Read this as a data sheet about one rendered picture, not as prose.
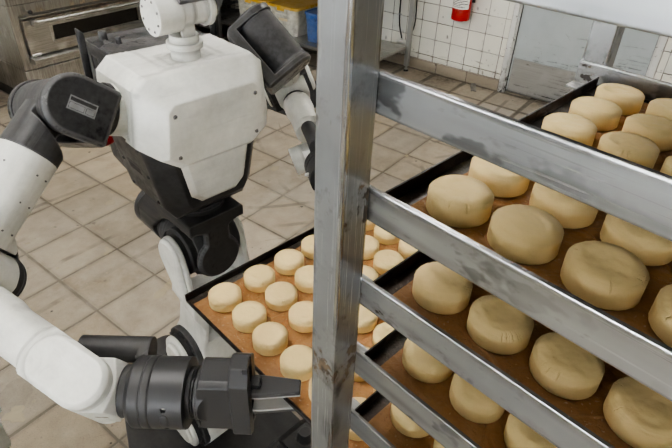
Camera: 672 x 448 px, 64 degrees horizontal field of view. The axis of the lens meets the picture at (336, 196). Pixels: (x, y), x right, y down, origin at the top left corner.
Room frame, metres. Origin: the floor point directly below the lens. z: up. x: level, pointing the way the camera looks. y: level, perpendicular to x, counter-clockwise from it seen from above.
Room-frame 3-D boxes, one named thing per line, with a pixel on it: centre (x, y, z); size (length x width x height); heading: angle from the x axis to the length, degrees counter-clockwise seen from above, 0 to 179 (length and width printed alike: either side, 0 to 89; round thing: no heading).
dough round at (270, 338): (0.53, 0.08, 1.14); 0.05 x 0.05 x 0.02
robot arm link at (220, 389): (0.44, 0.16, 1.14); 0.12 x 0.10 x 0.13; 91
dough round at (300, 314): (0.57, 0.04, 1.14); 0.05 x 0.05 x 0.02
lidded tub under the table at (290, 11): (5.18, 0.44, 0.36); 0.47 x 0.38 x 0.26; 144
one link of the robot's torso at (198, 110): (0.97, 0.32, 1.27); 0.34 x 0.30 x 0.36; 136
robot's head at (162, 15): (0.92, 0.28, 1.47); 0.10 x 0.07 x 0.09; 136
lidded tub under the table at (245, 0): (5.41, 0.76, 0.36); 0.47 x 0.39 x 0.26; 142
